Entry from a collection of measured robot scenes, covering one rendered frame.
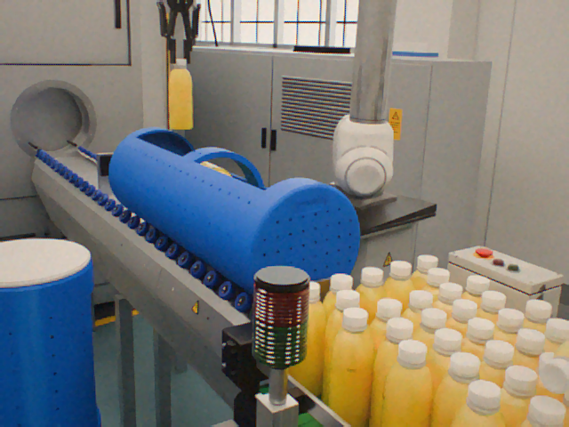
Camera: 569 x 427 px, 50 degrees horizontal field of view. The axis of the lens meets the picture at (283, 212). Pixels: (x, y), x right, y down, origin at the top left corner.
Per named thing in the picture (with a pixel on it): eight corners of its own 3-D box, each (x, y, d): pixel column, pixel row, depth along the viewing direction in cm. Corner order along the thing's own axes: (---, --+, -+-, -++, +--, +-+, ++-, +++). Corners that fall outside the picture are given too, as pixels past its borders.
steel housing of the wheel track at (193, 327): (92, 213, 314) (88, 148, 305) (372, 445, 141) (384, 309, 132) (33, 221, 299) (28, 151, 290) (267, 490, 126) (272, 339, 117)
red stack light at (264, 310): (288, 299, 75) (289, 269, 74) (319, 319, 69) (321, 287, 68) (242, 310, 71) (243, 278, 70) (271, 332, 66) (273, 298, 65)
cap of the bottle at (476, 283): (492, 293, 111) (492, 284, 110) (470, 293, 111) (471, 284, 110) (484, 285, 115) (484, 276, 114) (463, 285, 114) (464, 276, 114)
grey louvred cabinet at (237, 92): (229, 232, 497) (231, 47, 458) (460, 326, 344) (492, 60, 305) (172, 245, 462) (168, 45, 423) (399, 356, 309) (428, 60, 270)
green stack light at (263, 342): (286, 336, 76) (288, 300, 75) (317, 358, 71) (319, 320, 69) (242, 349, 73) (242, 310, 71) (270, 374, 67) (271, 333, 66)
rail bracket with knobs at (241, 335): (260, 366, 120) (262, 318, 117) (281, 382, 114) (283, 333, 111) (215, 379, 115) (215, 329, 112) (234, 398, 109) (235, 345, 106)
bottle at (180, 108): (188, 130, 183) (187, 66, 179) (165, 128, 185) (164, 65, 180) (196, 126, 190) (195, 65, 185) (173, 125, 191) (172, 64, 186)
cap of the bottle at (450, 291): (434, 296, 109) (435, 286, 108) (445, 290, 111) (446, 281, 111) (453, 302, 106) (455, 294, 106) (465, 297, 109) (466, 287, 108)
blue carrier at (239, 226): (194, 205, 210) (189, 123, 201) (360, 296, 139) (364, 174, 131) (112, 221, 195) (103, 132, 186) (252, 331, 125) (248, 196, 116)
